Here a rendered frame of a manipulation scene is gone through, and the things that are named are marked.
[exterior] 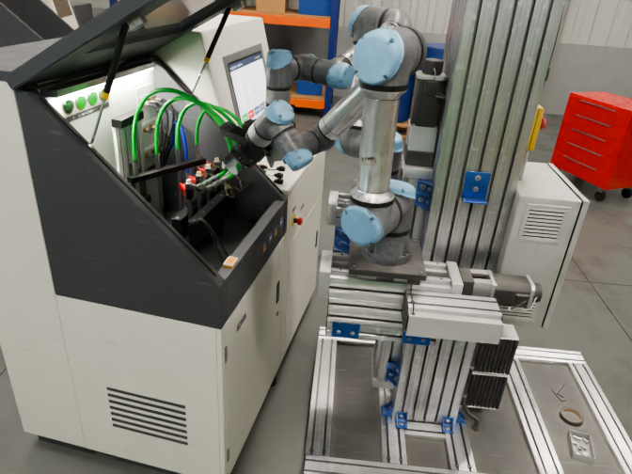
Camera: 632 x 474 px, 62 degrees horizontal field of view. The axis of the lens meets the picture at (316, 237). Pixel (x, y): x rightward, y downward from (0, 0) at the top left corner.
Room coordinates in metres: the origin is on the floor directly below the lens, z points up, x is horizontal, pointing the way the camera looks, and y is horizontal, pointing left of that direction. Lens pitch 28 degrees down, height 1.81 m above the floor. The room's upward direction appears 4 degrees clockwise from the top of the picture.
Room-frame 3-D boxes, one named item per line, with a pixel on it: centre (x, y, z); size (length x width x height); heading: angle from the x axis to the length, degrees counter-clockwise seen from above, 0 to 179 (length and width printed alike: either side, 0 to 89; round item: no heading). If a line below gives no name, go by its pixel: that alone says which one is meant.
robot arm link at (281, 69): (1.61, 0.14, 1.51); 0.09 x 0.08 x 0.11; 142
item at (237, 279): (1.63, 0.22, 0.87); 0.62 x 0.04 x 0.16; 168
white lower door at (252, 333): (1.62, 0.20, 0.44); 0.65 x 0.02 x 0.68; 168
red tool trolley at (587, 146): (4.89, -2.64, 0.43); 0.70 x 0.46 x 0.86; 23
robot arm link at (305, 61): (1.68, 0.07, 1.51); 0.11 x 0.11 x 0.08; 52
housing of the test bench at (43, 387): (2.11, 0.83, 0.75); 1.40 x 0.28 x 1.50; 168
